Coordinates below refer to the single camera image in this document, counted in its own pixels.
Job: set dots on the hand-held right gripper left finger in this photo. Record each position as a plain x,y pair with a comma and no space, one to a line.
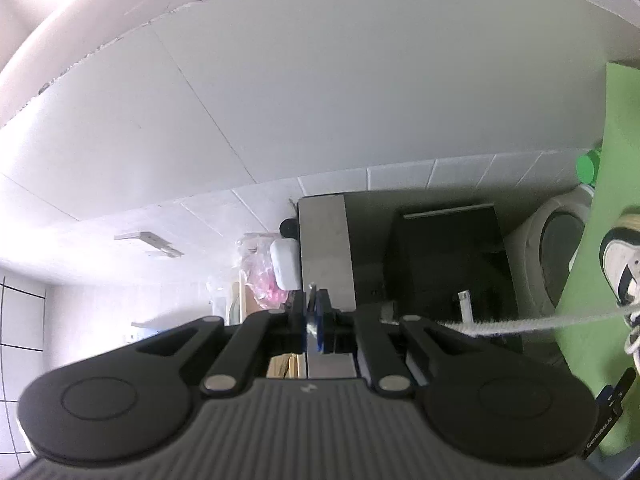
303,322

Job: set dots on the white and black sneaker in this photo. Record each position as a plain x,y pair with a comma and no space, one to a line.
620,255

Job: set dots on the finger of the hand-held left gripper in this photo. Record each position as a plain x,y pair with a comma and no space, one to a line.
620,395

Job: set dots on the ceiling light fixture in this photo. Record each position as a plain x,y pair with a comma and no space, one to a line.
147,244

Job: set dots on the green mat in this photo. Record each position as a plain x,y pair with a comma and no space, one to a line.
620,135

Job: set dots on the pink plastic bag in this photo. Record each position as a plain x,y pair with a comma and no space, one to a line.
260,275

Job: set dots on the green bottle cap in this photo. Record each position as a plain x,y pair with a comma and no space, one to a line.
587,167

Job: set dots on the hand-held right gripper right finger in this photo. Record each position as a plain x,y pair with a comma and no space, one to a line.
326,322

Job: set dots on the white shoelace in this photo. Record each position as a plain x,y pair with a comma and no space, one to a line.
525,324

